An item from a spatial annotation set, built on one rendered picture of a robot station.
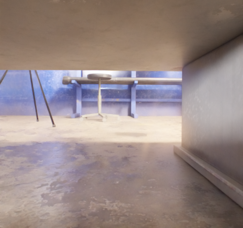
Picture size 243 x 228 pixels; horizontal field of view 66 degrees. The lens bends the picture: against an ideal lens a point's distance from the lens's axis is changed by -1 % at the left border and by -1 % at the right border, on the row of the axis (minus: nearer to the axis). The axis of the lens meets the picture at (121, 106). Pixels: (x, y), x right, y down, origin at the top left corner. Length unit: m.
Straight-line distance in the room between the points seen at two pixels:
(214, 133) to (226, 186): 0.16
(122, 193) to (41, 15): 0.44
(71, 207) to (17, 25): 0.42
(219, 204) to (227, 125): 0.20
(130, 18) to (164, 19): 0.07
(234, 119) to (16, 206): 0.55
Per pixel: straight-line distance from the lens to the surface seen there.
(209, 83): 0.66
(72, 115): 3.06
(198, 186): 0.59
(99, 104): 2.60
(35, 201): 0.52
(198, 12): 0.42
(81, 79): 3.16
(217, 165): 0.64
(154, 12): 0.40
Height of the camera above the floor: 0.22
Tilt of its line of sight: 1 degrees down
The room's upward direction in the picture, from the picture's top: straight up
